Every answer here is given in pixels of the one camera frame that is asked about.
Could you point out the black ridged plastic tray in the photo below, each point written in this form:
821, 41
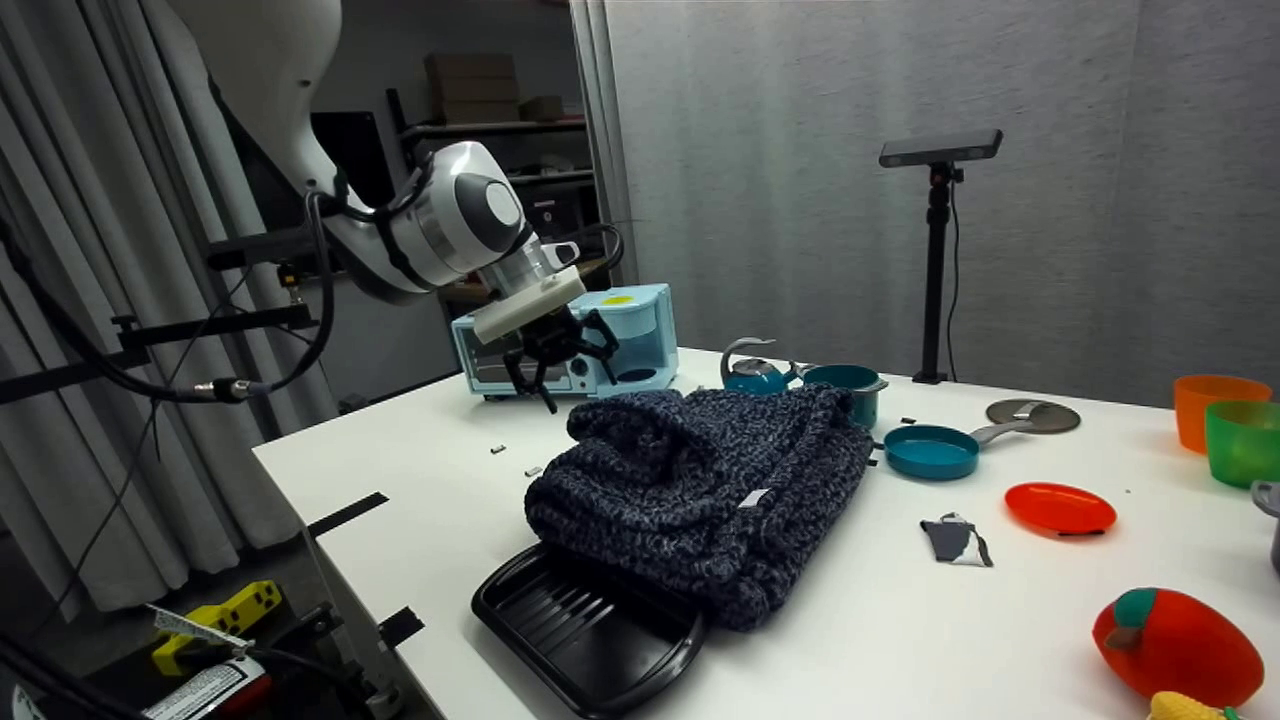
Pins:
575, 643

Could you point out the teal toy frying pan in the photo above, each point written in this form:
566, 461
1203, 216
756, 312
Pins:
929, 454

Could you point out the teal toy kettle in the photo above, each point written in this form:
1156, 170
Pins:
756, 378

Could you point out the teal toy pot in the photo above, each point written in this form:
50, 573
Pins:
846, 385

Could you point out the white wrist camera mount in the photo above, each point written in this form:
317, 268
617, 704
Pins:
524, 312

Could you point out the green plastic cup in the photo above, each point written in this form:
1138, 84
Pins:
1247, 447

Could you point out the black stand pole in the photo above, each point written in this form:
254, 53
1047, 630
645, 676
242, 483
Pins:
942, 264

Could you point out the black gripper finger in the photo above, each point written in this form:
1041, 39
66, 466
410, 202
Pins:
602, 346
530, 382

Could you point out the small black clip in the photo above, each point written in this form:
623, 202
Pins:
949, 541

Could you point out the white packet with red print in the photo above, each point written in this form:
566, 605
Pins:
205, 688

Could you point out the yellow green toy food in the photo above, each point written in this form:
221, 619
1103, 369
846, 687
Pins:
1187, 704

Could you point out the large cardboard box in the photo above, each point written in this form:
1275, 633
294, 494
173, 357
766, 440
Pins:
473, 84

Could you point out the long black metal rod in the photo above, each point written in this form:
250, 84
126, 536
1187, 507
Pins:
202, 331

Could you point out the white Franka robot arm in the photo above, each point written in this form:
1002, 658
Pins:
264, 64

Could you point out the blue toy toaster oven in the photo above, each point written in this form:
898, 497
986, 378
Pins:
641, 334

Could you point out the orange plastic cup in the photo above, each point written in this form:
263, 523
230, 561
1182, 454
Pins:
1207, 406

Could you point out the red toy fruit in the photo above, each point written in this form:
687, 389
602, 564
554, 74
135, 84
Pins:
1182, 646

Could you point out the short black clamp bar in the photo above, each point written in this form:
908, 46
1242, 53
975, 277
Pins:
264, 248

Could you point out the silver round lid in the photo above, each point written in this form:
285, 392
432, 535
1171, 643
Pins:
1033, 414

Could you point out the grey curtain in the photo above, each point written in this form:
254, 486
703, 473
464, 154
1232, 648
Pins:
801, 160

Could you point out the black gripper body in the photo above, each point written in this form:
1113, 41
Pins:
554, 343

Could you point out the pale pleated curtain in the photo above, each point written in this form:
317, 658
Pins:
202, 440

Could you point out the dark blue speckled fleece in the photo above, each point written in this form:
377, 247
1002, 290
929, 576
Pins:
695, 494

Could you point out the red toy plate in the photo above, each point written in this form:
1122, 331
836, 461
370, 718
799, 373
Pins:
1061, 508

